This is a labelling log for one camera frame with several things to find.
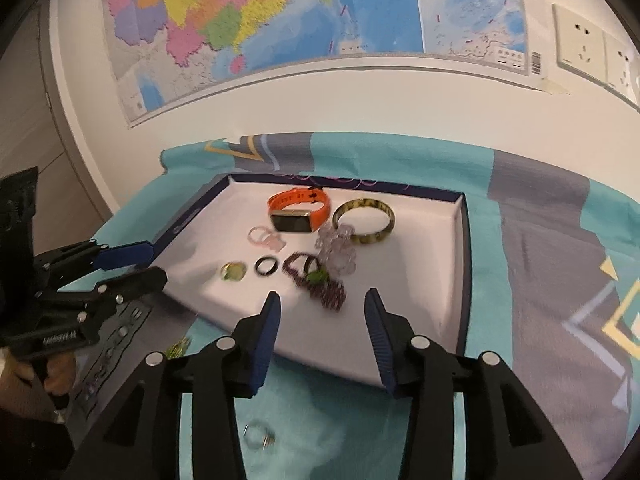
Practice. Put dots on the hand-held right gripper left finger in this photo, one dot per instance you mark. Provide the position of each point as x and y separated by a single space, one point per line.
265 340

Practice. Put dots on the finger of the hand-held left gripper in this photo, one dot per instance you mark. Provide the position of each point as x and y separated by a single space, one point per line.
135 282
127 254

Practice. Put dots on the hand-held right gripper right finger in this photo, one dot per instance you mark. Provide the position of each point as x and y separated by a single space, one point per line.
380 340

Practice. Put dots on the dark blue shallow box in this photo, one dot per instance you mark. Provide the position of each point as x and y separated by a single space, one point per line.
410 285

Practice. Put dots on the person's left forearm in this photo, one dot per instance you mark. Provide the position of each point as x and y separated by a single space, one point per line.
30 445

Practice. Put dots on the person's left hand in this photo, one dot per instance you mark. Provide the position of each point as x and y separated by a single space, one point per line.
17 385

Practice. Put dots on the black earring display card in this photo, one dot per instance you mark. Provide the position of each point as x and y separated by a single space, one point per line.
115 355

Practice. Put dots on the gold bangle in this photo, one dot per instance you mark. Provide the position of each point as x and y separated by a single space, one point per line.
372 239

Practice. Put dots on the orange smartwatch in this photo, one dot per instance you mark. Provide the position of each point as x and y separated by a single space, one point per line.
295 220

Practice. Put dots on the grey wooden door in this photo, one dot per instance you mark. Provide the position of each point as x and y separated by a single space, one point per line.
35 110

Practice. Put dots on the teal grey printed tablecloth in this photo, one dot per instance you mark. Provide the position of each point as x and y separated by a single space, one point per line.
540 285

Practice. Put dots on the colourful wall map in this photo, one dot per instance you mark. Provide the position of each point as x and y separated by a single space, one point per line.
300 20

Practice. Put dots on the white wall socket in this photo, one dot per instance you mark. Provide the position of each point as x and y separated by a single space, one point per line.
580 40
622 70

